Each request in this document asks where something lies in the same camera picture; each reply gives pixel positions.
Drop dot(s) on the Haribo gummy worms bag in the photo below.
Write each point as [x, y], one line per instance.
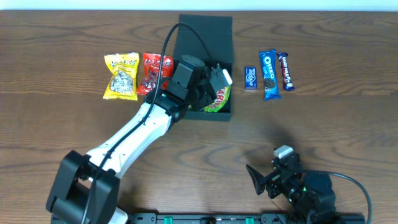
[221, 99]

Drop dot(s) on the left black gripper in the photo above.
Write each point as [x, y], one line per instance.
[204, 95]

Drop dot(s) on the dark green open box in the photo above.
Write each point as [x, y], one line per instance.
[214, 40]

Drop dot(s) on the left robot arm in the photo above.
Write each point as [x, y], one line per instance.
[85, 189]

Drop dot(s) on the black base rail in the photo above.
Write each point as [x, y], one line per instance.
[265, 218]

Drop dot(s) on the purple Dairy Milk bar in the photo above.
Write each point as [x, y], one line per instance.
[287, 81]

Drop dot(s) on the blue Eclipse mint box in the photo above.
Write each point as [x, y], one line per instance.
[250, 76]

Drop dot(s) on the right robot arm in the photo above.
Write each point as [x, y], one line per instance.
[310, 195]

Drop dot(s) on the yellow candy bag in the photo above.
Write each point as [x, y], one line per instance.
[123, 83]

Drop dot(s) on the blue Oreo cookie pack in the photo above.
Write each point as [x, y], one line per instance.
[267, 60]

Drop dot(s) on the red candy bag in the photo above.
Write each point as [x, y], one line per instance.
[151, 70]

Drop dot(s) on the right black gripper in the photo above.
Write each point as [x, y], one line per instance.
[270, 181]

